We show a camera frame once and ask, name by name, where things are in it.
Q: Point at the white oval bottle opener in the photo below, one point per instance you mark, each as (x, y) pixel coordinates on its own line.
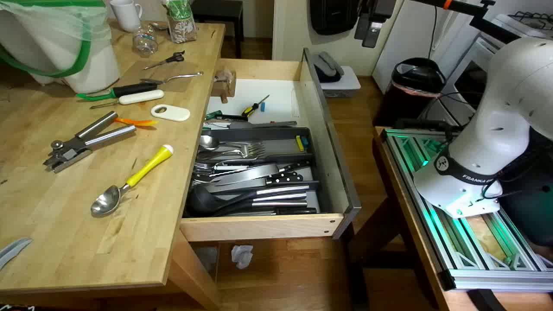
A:
(173, 113)

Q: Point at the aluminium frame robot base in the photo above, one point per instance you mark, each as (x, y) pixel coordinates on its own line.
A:
(478, 253)

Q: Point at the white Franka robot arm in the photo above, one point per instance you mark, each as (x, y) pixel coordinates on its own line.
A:
(507, 104)

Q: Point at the wooden drawer with steel front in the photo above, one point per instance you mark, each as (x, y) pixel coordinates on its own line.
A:
(288, 225)

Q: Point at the dark grey cutlery tray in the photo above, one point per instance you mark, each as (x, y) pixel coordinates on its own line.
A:
(260, 151)

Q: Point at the small blue tool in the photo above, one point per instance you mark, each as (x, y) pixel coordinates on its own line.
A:
(263, 106)

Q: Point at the yellow and black screwdriver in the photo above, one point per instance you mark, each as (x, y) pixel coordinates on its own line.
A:
(253, 108)

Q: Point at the silver spoon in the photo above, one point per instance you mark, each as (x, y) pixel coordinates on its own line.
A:
(215, 142)

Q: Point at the black ladle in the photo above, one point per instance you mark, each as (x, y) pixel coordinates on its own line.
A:
(213, 201)

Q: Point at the white flat box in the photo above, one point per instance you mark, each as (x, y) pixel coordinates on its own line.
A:
(343, 85)

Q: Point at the black stapler-like device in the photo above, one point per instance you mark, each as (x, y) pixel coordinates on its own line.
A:
(327, 64)

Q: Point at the crumpled white paper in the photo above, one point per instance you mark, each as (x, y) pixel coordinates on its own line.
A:
(243, 256)

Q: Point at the orange peeler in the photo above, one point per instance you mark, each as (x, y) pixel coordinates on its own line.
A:
(137, 121)

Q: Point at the black trash bin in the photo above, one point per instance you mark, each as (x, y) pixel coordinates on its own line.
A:
(412, 89)

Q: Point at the black hanging bag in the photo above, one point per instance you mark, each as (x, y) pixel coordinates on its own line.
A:
(334, 14)

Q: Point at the clear bag with green top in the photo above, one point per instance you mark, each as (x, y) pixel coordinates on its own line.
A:
(182, 23)

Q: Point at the clear crinkled plastic item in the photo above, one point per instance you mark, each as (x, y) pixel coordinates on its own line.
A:
(144, 40)

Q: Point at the silver can opener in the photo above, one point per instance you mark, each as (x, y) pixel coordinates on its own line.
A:
(87, 144)

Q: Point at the white ceramic mug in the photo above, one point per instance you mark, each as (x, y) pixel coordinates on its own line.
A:
(127, 14)

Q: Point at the white and green plastic bag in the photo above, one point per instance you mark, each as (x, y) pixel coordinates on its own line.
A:
(52, 40)

